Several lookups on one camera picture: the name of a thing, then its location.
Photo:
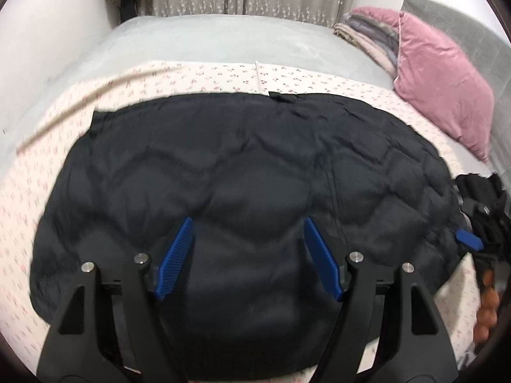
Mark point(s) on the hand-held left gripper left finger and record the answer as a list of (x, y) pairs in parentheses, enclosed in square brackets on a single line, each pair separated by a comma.
[(175, 255)]

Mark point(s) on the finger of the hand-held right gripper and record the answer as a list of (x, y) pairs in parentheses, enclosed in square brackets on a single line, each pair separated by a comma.
[(470, 239)]

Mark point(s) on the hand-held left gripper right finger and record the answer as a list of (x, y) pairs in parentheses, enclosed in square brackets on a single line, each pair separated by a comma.
[(321, 257)]

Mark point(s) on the black quilted puffer jacket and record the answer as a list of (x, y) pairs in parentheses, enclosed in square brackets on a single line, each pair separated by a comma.
[(239, 191)]

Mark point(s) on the person's right hand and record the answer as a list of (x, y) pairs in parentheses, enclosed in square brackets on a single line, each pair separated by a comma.
[(489, 307)]

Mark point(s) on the black fleece garment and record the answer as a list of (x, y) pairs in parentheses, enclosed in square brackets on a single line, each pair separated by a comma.
[(479, 187)]

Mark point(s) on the pink velvet pillow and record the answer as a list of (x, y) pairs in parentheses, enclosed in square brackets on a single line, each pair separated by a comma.
[(439, 75)]

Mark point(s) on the cherry print bed sheet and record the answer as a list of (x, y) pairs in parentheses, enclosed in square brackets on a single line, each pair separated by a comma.
[(52, 127)]

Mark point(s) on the grey quilted headboard cushion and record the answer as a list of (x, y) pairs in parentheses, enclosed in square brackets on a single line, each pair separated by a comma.
[(471, 40)]

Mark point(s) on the grey bed cover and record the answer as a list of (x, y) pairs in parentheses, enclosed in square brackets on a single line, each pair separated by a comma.
[(215, 40)]

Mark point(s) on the stack of folded blankets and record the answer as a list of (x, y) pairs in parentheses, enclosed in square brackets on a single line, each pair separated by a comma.
[(369, 34)]

